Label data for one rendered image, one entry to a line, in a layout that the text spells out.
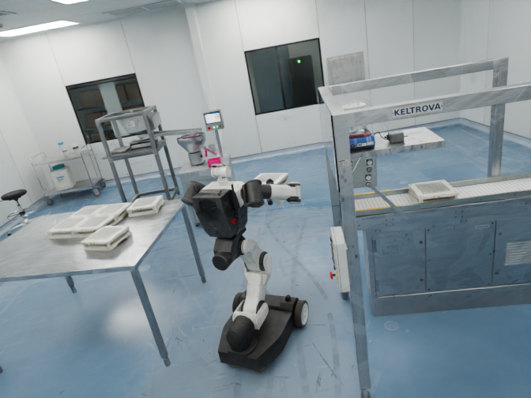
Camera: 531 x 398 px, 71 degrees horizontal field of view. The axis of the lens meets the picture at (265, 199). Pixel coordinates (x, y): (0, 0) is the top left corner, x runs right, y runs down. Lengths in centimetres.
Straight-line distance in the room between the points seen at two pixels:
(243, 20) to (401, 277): 553
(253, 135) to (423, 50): 350
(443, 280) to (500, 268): 38
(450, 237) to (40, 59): 722
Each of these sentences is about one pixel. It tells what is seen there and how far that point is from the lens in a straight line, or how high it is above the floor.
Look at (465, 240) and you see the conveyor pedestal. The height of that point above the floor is 58.
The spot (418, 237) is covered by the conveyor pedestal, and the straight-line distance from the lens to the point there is 273.
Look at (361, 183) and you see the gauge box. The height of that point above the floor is 112.
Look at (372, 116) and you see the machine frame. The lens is 161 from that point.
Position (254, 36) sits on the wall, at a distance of 723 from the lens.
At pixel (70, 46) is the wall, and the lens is 789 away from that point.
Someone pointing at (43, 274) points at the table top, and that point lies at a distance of 290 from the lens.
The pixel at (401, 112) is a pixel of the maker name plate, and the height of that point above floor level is 166.
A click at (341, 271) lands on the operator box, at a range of 174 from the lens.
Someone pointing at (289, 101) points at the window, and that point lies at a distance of 733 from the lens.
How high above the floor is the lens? 199
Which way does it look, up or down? 22 degrees down
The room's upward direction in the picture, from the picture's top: 10 degrees counter-clockwise
